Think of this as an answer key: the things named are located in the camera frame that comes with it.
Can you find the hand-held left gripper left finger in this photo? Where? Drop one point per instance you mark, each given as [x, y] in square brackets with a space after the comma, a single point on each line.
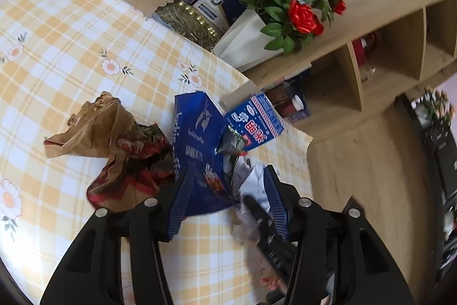
[180, 205]

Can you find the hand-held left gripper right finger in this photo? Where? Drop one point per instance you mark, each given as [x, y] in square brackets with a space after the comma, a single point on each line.
[275, 205]

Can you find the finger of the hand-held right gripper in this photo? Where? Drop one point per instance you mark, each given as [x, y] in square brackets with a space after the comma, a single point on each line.
[260, 222]

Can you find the white wrapper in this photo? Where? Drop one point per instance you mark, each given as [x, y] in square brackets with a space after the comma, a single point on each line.
[253, 183]

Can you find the red wrapper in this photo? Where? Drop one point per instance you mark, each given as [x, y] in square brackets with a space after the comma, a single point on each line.
[125, 180]

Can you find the blue paper bag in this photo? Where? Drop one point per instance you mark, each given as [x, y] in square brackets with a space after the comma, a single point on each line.
[200, 133]

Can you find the small blue and white carton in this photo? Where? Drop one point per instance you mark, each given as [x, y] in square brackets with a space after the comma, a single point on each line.
[257, 126]

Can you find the brown paper bag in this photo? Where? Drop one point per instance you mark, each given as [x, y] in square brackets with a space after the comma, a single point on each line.
[92, 126]

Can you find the brown cup with white cup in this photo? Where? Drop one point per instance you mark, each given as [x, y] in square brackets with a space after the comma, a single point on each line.
[294, 104]

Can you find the glass perfume bottle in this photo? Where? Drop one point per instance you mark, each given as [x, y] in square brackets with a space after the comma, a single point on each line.
[369, 73]

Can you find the white faceted flower pot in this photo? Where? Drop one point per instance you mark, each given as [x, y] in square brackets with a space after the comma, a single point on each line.
[242, 40]

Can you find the black furniture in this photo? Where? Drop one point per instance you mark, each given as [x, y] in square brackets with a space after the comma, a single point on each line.
[442, 183]

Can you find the red gift basket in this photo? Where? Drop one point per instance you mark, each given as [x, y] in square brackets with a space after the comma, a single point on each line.
[364, 47]

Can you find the gold embossed tray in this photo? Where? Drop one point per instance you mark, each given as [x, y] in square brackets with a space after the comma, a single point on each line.
[189, 22]

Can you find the pale pink rose bouquet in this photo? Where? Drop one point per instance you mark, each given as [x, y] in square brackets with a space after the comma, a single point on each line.
[433, 105]

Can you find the red artificial rose bouquet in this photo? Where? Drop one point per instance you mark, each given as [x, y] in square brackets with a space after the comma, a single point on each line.
[300, 5]

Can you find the blue and white box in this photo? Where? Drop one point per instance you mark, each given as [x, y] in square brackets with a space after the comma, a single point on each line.
[217, 5]

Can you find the wooden shelf unit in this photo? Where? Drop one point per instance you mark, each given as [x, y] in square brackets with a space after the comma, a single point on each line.
[392, 5]

